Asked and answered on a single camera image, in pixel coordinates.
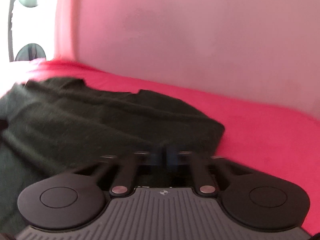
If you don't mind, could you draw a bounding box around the dark green small garment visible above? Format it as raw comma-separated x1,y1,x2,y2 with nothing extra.
1,77,225,234

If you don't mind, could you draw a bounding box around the red bed sheet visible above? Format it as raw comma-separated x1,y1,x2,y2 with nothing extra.
13,60,319,233

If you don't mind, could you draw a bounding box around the pink curtain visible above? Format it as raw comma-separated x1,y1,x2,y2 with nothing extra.
54,0,81,61

